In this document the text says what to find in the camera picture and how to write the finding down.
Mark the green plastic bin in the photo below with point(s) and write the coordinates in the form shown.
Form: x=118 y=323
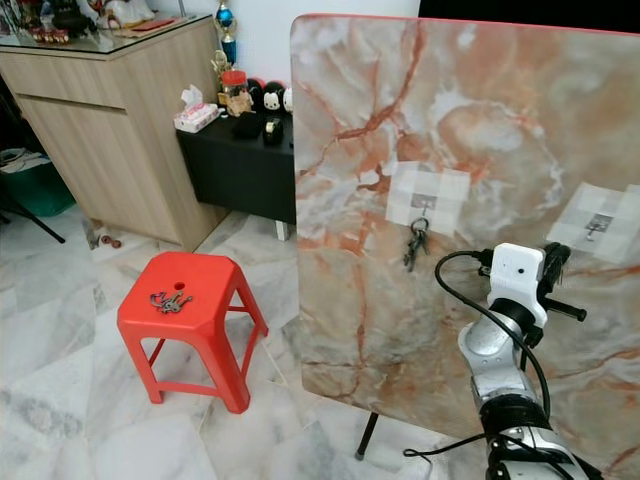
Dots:
x=35 y=190

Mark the dark metal key bunch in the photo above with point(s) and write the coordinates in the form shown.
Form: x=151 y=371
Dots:
x=417 y=243

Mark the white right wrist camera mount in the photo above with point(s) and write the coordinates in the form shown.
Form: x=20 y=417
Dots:
x=517 y=280

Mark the black wallet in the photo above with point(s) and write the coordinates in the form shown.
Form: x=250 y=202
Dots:
x=246 y=126

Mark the flat red box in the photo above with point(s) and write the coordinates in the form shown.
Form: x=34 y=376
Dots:
x=156 y=25

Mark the orange marble table top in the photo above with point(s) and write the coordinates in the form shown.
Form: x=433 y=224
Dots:
x=440 y=110

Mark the red plastic stool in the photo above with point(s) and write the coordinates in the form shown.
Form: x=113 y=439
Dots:
x=190 y=330

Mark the small metal wall hook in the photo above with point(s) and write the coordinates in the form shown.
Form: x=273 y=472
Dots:
x=424 y=204
x=600 y=227

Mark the red lidded snack jar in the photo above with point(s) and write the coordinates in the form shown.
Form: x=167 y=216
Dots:
x=236 y=95

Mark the white and blue plush toy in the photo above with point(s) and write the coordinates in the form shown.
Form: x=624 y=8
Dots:
x=289 y=100

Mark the black and white plush toy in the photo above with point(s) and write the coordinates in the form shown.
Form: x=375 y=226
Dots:
x=273 y=98
x=256 y=95

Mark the black tape dispenser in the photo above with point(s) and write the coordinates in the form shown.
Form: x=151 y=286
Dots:
x=272 y=131

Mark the black tripod leg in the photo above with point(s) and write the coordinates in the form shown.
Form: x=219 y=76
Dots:
x=30 y=228

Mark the black low side table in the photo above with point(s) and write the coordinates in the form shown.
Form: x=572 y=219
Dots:
x=240 y=175

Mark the key bunch with red tag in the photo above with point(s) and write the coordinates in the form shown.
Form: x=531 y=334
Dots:
x=170 y=301

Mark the dark ornament figurine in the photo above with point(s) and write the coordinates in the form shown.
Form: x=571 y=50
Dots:
x=74 y=18

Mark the light wooden cabinet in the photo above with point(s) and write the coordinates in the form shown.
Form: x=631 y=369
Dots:
x=120 y=130

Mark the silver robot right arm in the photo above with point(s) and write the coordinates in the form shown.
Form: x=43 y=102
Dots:
x=490 y=360

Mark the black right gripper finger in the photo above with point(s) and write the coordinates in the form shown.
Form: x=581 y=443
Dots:
x=568 y=311

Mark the black metal table leg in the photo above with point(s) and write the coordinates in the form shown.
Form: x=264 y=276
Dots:
x=367 y=437

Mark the pink tissue box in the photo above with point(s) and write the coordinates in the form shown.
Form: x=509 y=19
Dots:
x=195 y=115

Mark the clear adhesive hook patch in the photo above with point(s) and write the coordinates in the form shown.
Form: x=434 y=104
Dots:
x=575 y=205
x=450 y=190

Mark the blue and gold trophy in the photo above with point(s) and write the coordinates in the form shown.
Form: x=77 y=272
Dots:
x=226 y=22

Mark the white ornament figurine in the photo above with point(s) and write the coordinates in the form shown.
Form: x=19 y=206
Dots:
x=128 y=12

